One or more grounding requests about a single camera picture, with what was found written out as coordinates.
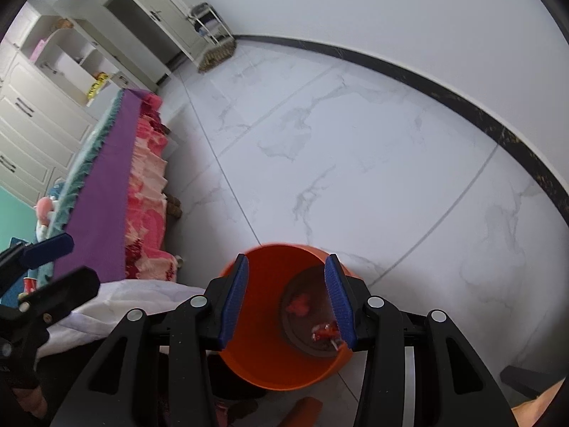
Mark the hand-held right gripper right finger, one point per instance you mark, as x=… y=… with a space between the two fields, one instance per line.
x=338 y=309

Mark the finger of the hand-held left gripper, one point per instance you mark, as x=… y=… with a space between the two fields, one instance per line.
x=66 y=289
x=49 y=249

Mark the pink box on shelf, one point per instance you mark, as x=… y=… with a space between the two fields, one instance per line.
x=38 y=50

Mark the yellow item on shelf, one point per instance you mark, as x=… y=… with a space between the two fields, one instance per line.
x=98 y=85

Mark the red and white wrapper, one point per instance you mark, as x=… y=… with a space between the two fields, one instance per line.
x=326 y=333

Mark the white door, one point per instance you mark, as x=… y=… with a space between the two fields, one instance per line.
x=169 y=13

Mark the pink ruffled bed skirt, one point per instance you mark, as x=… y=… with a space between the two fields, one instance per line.
x=146 y=195

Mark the pink crumpled scrap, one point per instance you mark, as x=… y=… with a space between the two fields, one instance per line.
x=297 y=306

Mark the orange plastic bin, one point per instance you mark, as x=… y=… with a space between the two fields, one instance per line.
x=249 y=364

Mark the white wardrobe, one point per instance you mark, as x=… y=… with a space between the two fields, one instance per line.
x=35 y=111

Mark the white cloth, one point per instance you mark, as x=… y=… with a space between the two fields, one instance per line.
x=133 y=296

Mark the brown slippers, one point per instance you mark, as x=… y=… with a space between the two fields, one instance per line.
x=172 y=207

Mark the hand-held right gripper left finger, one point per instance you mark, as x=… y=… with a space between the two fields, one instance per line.
x=232 y=307

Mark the dark furniture leg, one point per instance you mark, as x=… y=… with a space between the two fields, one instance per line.
x=529 y=380

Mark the purple bed sheet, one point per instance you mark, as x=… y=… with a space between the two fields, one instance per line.
x=106 y=187

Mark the white trolley rack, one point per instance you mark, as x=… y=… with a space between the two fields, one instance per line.
x=209 y=24

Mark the brown broom head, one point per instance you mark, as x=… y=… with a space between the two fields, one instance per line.
x=217 y=55

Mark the person's left hand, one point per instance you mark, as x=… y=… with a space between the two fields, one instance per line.
x=29 y=402

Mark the pink and white plush toy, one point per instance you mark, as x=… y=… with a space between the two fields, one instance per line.
x=44 y=211

